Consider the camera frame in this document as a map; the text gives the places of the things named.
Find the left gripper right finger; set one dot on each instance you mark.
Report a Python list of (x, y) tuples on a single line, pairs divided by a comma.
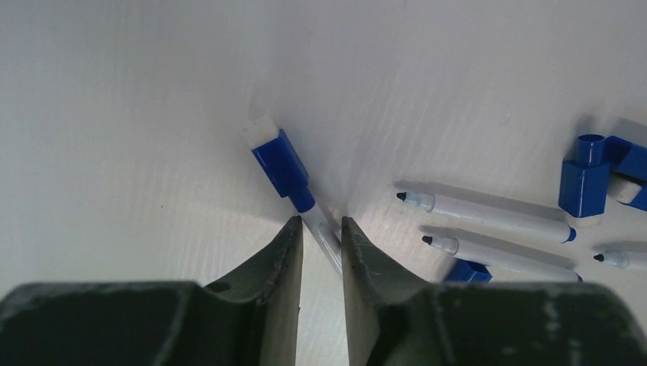
[(394, 317)]

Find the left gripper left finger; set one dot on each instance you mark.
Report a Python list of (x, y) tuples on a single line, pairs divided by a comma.
[(247, 317)]

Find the white marker pen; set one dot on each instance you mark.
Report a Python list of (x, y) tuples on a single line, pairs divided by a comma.
[(325, 237), (491, 256), (635, 261), (490, 217)]

